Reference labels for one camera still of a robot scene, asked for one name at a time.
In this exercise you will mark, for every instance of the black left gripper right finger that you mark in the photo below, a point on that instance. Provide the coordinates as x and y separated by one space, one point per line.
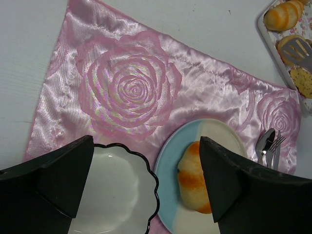
248 198

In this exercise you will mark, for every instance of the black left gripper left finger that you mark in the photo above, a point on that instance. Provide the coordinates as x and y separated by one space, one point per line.
42 195

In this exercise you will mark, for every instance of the orange striped ring bread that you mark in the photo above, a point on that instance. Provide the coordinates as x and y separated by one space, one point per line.
191 181

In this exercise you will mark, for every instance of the small round muffin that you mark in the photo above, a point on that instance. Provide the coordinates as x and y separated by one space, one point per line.
283 41

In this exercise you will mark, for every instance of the flat seeded bread slice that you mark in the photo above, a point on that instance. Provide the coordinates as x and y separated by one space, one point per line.
303 81

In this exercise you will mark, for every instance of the striped long bread roll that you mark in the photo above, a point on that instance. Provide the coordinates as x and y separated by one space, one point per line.
284 16

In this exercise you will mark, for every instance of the blue and cream plate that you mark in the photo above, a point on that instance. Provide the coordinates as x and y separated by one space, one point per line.
173 214

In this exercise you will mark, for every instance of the white scalloped bowl black rim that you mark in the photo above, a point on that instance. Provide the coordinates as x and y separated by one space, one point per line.
120 193

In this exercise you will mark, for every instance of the pink rose satin placemat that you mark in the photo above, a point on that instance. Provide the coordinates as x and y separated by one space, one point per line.
121 82

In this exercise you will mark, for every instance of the floral serving tray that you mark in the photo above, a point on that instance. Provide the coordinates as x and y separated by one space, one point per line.
271 38

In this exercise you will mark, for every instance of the spoon with teal handle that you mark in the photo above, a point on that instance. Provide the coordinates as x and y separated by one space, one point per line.
263 144

